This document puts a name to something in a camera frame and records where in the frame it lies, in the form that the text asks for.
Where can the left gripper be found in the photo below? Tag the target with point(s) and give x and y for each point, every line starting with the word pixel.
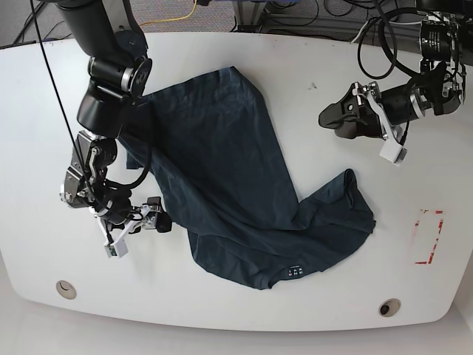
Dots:
pixel 352 116

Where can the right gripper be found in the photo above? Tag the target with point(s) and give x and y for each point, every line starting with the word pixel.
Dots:
pixel 133 219

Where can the dark navy t-shirt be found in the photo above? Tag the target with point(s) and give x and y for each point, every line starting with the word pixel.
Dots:
pixel 212 149

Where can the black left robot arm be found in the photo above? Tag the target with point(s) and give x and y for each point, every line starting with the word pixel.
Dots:
pixel 445 41

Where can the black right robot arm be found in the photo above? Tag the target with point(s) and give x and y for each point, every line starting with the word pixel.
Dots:
pixel 118 70

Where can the red tape rectangle marking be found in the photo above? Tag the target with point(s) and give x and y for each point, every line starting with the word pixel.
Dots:
pixel 425 236

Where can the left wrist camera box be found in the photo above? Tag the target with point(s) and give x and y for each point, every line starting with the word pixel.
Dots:
pixel 393 152

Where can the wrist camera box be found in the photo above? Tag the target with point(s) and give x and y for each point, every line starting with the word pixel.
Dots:
pixel 117 249
pixel 393 152

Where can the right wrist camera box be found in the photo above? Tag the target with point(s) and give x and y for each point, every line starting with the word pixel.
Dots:
pixel 117 249

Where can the left table cable grommet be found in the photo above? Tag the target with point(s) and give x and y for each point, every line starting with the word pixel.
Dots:
pixel 66 290

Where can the table cable grommet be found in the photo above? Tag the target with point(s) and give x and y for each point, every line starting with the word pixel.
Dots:
pixel 66 290
pixel 389 308

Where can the right table cable grommet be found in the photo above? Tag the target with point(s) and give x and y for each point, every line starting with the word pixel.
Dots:
pixel 389 308

